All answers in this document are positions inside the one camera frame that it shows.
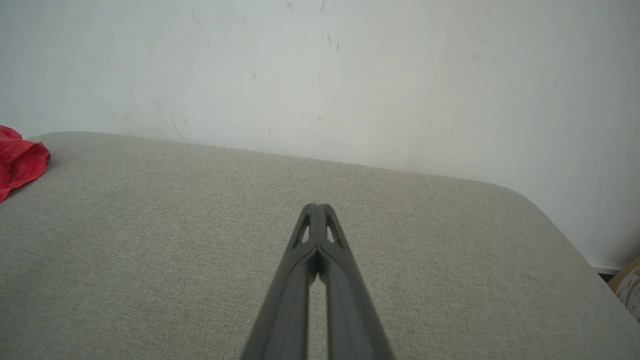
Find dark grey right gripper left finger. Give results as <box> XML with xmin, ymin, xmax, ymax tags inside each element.
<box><xmin>240</xmin><ymin>203</ymin><xmax>319</xmax><ymax>360</ymax></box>

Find red cloth garment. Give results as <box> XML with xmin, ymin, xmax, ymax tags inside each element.
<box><xmin>0</xmin><ymin>125</ymin><xmax>51</xmax><ymax>203</ymax></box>

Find brown cardboard box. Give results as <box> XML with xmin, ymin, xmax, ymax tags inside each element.
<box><xmin>607</xmin><ymin>255</ymin><xmax>640</xmax><ymax>324</ymax></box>

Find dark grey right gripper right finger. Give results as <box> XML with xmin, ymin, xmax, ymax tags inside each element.
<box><xmin>318</xmin><ymin>203</ymin><xmax>397</xmax><ymax>360</ymax></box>

